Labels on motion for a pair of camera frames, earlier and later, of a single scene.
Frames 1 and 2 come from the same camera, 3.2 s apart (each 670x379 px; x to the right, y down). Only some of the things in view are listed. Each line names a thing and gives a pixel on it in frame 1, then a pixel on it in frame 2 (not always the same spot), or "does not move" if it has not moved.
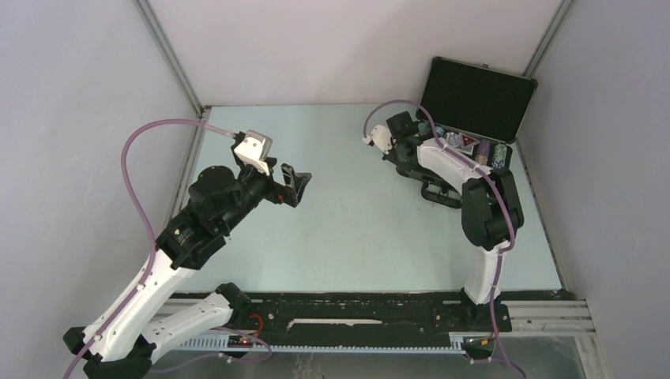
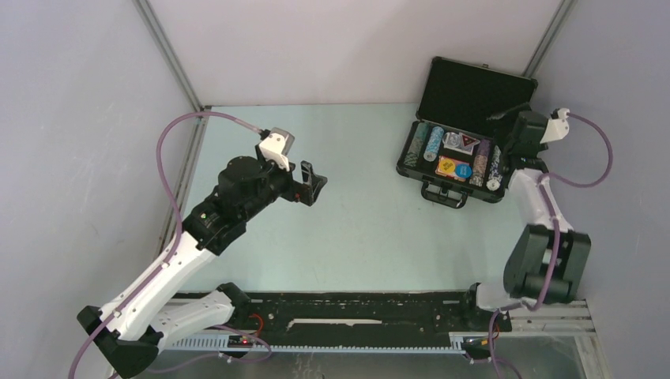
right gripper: x=408 y=167 to x=501 y=116
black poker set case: x=476 y=110 does not move
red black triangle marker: x=467 y=143 does not move
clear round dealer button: x=453 y=139 does not move
